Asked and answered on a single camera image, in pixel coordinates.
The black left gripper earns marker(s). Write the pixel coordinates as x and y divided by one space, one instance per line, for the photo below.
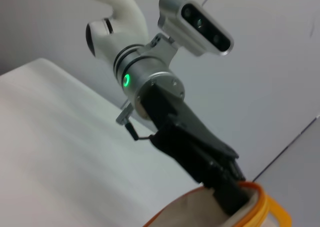
182 137

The beige food bag orange trim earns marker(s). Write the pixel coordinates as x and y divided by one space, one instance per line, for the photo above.
195 209

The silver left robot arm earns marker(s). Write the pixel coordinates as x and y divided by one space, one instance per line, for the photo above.
130 52

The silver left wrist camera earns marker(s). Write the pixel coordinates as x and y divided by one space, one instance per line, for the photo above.
197 19

